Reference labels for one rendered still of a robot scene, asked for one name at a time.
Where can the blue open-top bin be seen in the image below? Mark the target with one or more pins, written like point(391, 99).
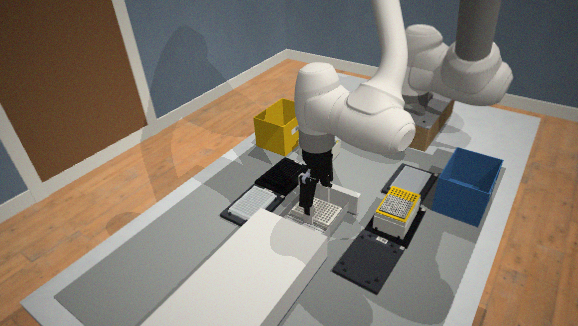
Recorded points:
point(466, 196)

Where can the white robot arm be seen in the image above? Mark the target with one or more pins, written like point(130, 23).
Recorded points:
point(372, 117)

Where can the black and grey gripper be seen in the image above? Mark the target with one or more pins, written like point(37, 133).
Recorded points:
point(319, 166)

